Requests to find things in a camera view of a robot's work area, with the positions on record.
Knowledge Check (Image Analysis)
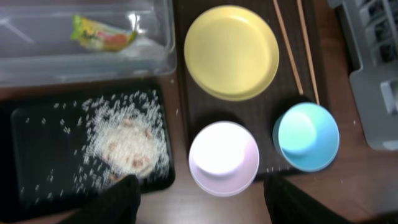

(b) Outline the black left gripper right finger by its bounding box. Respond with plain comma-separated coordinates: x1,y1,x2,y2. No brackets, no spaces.
264,175,349,224

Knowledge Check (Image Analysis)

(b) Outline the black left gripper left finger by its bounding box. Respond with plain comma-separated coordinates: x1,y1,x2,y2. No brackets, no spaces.
60,175,141,224

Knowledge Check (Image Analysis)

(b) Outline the pile of rice leftovers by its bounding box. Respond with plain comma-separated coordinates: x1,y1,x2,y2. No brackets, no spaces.
20,89,170,200

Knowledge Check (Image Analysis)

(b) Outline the blue plastic bowl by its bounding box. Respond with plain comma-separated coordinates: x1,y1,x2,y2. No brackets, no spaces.
272,102,340,172

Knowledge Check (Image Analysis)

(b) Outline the white pink bowl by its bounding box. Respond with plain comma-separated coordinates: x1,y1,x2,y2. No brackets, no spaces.
188,121,259,197

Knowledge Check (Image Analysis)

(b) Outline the white tissue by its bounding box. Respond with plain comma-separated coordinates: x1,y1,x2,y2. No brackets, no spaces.
119,37,165,60

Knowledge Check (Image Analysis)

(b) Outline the green yellow snack wrapper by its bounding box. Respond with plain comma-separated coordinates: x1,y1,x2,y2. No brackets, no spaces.
70,15,137,52

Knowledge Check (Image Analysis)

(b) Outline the black waste tray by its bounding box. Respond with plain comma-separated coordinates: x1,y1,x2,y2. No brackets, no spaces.
1,81,175,222

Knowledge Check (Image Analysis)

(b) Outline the grey dishwasher rack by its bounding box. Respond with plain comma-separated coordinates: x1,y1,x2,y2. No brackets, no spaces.
327,0,397,151

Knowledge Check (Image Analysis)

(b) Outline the dark brown serving tray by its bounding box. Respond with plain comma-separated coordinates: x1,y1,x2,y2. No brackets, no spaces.
174,0,330,181

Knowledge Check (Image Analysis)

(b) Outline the yellow plastic plate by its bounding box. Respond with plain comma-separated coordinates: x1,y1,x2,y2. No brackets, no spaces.
183,5,279,101

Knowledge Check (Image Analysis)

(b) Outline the clear plastic bin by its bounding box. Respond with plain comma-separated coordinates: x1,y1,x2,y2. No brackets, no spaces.
1,0,177,87

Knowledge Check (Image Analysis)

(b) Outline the left wooden chopstick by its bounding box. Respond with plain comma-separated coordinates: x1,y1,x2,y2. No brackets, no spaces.
273,0,303,95

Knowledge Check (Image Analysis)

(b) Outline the wooden chopstick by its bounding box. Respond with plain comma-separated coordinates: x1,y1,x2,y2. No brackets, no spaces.
296,0,320,105
273,0,303,95

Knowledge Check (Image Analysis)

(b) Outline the right wooden chopstick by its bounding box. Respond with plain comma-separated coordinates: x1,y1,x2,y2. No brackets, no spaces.
296,0,320,105

